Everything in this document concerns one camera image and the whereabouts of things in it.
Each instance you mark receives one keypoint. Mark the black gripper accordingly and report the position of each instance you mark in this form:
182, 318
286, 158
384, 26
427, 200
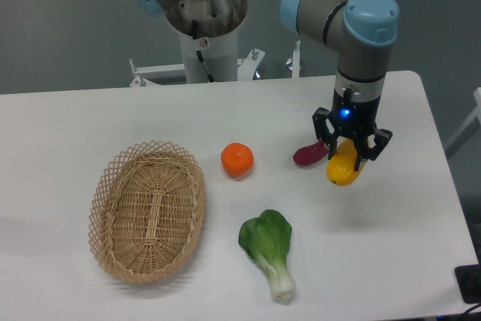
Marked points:
356, 116

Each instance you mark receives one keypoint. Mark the yellow mango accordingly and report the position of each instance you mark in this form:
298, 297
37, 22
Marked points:
341, 167

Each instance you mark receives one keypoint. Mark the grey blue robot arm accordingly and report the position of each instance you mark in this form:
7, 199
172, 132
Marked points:
361, 32

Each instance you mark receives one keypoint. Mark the purple sweet potato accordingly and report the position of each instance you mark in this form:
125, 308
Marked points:
311, 154

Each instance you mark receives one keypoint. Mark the orange tangerine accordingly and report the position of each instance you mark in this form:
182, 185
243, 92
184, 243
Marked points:
237, 159

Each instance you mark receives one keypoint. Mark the white furniture at right edge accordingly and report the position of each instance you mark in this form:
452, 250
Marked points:
467, 129

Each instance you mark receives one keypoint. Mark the green bok choy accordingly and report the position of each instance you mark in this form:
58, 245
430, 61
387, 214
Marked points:
266, 240

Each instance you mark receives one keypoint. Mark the black device at table edge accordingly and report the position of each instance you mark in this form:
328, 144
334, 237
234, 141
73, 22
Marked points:
468, 279

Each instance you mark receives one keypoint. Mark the woven wicker basket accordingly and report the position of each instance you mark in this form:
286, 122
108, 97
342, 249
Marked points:
147, 212

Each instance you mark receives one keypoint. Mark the white metal base frame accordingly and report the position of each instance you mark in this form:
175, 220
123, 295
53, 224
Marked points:
246, 69

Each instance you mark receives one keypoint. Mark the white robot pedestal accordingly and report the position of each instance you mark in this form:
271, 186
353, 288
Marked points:
208, 29

